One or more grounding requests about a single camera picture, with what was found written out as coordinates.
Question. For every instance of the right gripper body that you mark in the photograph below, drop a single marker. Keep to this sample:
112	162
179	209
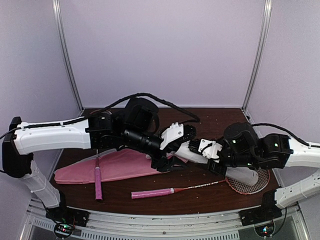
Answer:
215	169

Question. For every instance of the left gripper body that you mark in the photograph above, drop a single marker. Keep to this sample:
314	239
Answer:
162	160

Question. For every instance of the white shuttlecock tube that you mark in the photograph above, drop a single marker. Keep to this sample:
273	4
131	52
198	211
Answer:
242	174

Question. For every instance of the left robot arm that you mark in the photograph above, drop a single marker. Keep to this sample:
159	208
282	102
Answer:
136	126

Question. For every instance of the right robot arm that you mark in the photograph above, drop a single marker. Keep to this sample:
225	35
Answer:
240	146

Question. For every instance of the pink racket bag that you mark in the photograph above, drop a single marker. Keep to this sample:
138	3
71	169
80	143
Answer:
114	166

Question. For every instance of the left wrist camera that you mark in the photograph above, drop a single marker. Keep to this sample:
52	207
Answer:
170	134

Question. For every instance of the right pink-handled badminton racket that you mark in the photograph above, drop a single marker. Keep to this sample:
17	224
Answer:
262	176

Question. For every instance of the pink-handled badminton racket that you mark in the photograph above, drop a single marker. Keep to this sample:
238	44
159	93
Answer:
98	179
262	176

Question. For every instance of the front aluminium rail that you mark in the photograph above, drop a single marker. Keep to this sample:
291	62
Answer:
225	225

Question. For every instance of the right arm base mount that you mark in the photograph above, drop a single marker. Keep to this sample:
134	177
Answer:
263	216

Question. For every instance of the left pink-handled badminton racket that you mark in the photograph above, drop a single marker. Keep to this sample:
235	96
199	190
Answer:
98	179

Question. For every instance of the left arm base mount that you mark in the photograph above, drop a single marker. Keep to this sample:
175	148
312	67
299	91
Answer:
65	218

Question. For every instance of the right aluminium corner post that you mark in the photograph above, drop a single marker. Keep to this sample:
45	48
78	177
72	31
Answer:
264	30

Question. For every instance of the aluminium corner post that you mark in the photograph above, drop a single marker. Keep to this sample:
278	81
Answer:
65	53
264	30

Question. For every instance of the left aluminium corner post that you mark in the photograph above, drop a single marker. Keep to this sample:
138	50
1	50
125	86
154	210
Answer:
65	53

